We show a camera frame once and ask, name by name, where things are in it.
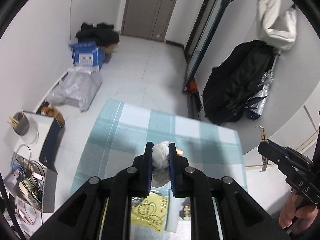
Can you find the brown snack packet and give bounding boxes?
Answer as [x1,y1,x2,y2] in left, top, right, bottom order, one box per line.
[180,203,191,221]

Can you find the yellow snack wrapper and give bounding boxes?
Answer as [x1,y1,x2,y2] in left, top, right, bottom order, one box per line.
[131,192,169,233]

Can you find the white tissue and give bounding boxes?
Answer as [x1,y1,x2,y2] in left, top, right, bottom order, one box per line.
[152,141,170,170]

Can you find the small striped wrapper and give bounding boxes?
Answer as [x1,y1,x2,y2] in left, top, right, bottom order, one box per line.
[258,126,269,172]

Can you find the white foam piece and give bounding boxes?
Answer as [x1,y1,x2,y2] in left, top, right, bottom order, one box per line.
[165,189,191,233]

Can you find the right hand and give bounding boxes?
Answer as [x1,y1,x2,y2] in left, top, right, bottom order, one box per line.
[279,190,319,234]

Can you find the blue checked tablecloth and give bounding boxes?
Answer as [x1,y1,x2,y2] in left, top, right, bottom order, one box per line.
[69,98,249,240]

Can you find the silver foil bag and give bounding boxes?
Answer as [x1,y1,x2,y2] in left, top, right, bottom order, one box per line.
[244,70,273,120]

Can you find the orange black tool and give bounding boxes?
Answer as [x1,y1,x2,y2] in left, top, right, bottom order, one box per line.
[187,80,199,94]

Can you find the white black side cabinet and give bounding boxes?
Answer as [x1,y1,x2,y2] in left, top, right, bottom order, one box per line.
[0,110,66,238]

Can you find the grey plastic mail bag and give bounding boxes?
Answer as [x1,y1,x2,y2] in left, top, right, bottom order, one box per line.
[46,66,102,112]

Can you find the paper cup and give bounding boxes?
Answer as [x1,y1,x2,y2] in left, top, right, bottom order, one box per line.
[18,177,39,200]

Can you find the grey cup with sticks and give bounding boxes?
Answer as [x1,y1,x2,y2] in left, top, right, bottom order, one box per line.
[8,110,39,145]

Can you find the blue cardboard box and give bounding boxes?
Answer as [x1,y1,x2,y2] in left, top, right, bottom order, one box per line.
[69,41,105,69]

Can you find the black clothes pile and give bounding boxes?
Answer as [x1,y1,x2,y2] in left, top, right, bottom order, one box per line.
[75,22,120,47]

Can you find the white hanging bag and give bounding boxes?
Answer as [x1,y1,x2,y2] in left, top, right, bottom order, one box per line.
[257,0,297,51]

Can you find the grey door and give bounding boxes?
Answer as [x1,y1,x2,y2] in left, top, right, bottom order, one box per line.
[121,0,176,42]

